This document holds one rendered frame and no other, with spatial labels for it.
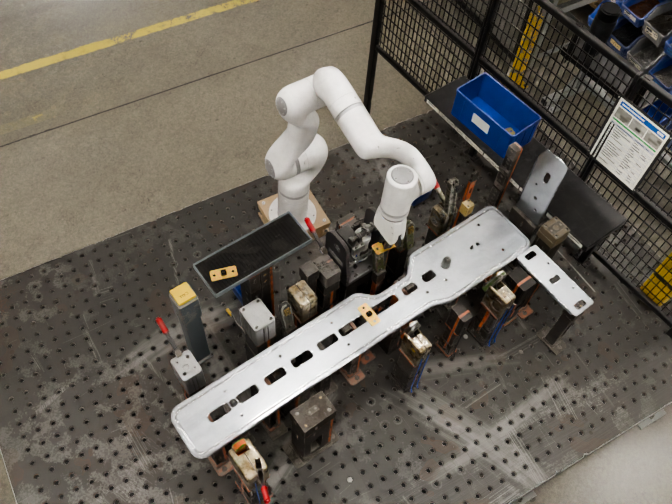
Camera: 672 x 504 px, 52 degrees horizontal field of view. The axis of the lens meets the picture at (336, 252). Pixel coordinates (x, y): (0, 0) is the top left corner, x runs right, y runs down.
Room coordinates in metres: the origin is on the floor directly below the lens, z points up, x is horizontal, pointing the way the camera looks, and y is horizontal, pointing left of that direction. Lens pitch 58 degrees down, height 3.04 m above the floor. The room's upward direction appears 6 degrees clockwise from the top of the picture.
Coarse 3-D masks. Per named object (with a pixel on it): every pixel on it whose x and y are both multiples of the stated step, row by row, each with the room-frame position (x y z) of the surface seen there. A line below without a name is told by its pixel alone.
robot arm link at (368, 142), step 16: (352, 112) 1.32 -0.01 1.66; (352, 128) 1.29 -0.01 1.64; (368, 128) 1.28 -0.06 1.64; (352, 144) 1.26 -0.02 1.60; (368, 144) 1.24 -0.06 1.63; (384, 144) 1.25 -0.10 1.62; (400, 144) 1.26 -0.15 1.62; (400, 160) 1.26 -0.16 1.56; (416, 160) 1.23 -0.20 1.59; (432, 176) 1.20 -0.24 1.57
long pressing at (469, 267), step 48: (432, 240) 1.37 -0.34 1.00; (480, 240) 1.39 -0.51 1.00; (528, 240) 1.42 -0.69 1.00; (432, 288) 1.17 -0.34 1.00; (288, 336) 0.94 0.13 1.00; (384, 336) 0.98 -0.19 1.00; (240, 384) 0.76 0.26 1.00; (288, 384) 0.78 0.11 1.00; (192, 432) 0.60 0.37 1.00; (240, 432) 0.62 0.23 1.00
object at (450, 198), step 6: (450, 180) 1.48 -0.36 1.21; (456, 180) 1.48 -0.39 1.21; (450, 186) 1.46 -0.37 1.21; (456, 186) 1.46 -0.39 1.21; (462, 186) 1.46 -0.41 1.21; (450, 192) 1.46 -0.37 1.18; (456, 192) 1.47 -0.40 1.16; (450, 198) 1.46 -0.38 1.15; (456, 198) 1.47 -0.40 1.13; (444, 204) 1.46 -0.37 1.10; (450, 204) 1.47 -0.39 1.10; (444, 210) 1.46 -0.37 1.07
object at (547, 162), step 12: (540, 156) 1.56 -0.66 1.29; (552, 156) 1.53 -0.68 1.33; (540, 168) 1.55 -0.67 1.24; (552, 168) 1.52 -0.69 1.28; (564, 168) 1.49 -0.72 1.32; (528, 180) 1.56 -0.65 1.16; (540, 180) 1.53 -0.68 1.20; (552, 180) 1.50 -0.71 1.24; (528, 192) 1.55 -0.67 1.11; (540, 192) 1.52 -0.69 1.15; (552, 192) 1.49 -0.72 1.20; (516, 204) 1.57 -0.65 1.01; (528, 204) 1.53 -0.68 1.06; (540, 204) 1.50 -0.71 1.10; (528, 216) 1.52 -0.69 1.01; (540, 216) 1.49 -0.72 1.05
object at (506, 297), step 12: (492, 288) 1.17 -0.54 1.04; (504, 288) 1.18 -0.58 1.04; (492, 300) 1.15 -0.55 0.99; (504, 300) 1.13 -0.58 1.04; (480, 312) 1.17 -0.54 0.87; (492, 312) 1.14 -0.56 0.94; (504, 312) 1.13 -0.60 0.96; (480, 324) 1.15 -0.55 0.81; (492, 324) 1.13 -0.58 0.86; (480, 336) 1.14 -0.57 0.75; (492, 336) 1.12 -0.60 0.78; (480, 348) 1.11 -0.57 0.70
